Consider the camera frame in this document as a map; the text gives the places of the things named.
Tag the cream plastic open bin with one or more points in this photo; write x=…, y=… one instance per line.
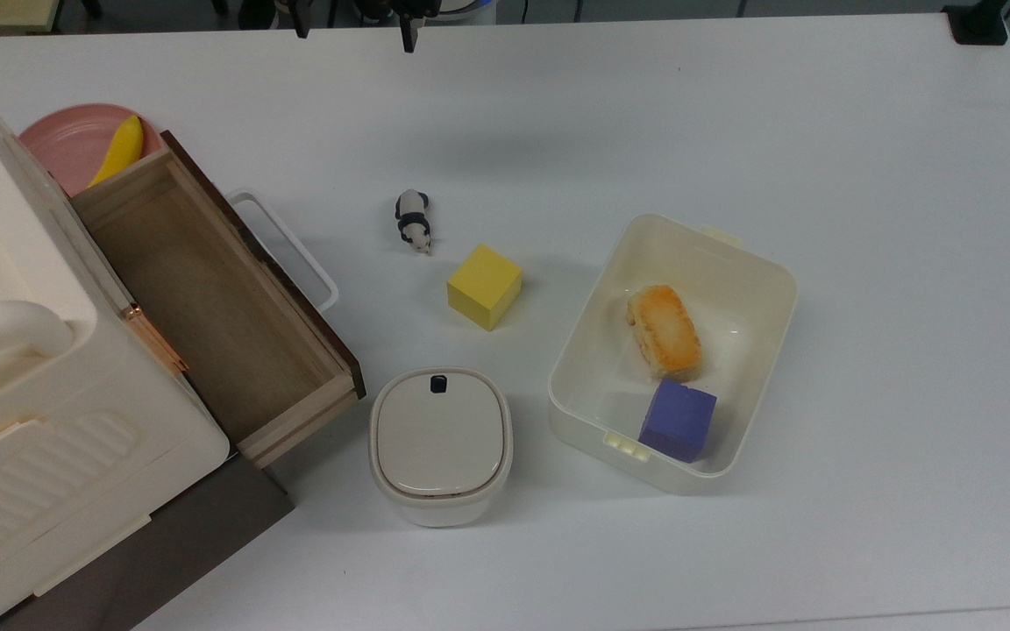
x=597, y=386

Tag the purple cube block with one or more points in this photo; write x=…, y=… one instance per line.
x=679, y=419

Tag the yellow toy banana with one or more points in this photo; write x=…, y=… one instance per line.
x=119, y=151

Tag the light wooden drawer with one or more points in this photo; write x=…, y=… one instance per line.
x=224, y=307

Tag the yellow cube block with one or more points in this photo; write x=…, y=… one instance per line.
x=483, y=285

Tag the pink plate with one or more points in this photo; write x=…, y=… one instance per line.
x=67, y=145

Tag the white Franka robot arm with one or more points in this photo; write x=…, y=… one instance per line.
x=468, y=8

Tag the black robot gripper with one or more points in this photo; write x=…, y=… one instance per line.
x=395, y=7

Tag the dark wood cabinet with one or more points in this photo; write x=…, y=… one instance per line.
x=181, y=543

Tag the toasted bread toy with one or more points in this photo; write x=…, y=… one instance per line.
x=665, y=331

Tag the cream lidded round container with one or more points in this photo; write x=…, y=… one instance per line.
x=440, y=438

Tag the black table clamp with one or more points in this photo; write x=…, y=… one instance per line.
x=978, y=24

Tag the black and white panda toy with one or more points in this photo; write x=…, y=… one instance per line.
x=413, y=221

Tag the copper latch on storage box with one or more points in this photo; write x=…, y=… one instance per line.
x=156, y=340

